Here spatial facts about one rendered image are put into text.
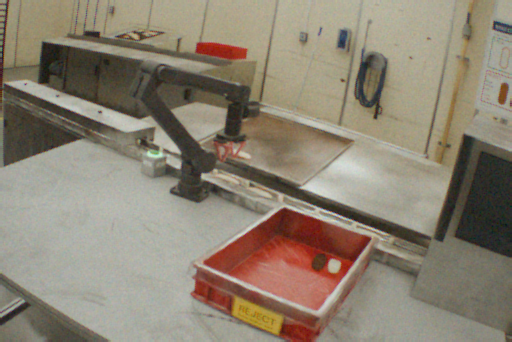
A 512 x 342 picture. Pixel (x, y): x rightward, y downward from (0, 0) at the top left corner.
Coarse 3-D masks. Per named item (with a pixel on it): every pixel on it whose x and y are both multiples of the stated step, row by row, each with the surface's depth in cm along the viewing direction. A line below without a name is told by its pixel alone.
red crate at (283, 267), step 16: (272, 240) 140; (288, 240) 141; (256, 256) 129; (272, 256) 131; (288, 256) 132; (304, 256) 133; (336, 256) 136; (240, 272) 120; (256, 272) 121; (272, 272) 122; (288, 272) 124; (304, 272) 125; (320, 272) 126; (208, 288) 102; (272, 288) 115; (288, 288) 116; (304, 288) 117; (320, 288) 118; (352, 288) 118; (208, 304) 103; (224, 304) 102; (304, 304) 110; (320, 304) 111; (288, 336) 95; (304, 336) 94
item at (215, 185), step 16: (48, 112) 216; (80, 128) 202; (112, 144) 190; (128, 144) 187; (176, 176) 174; (208, 176) 169; (224, 192) 163; (240, 192) 161; (256, 208) 157; (272, 208) 154; (384, 256) 135; (400, 256) 133; (416, 256) 134; (416, 272) 130
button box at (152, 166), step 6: (144, 156) 170; (150, 156) 169; (162, 156) 171; (144, 162) 171; (150, 162) 169; (156, 162) 169; (162, 162) 172; (144, 168) 171; (150, 168) 170; (156, 168) 170; (162, 168) 173; (150, 174) 170; (156, 174) 171; (162, 174) 174
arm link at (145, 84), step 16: (144, 64) 131; (160, 64) 129; (144, 80) 129; (160, 80) 131; (144, 96) 129; (160, 96) 135; (160, 112) 137; (176, 128) 144; (176, 144) 149; (192, 144) 151; (208, 160) 156
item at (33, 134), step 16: (16, 112) 237; (32, 112) 227; (16, 128) 240; (32, 128) 228; (48, 128) 218; (64, 128) 209; (16, 144) 243; (32, 144) 231; (48, 144) 221; (64, 144) 212; (16, 160) 247
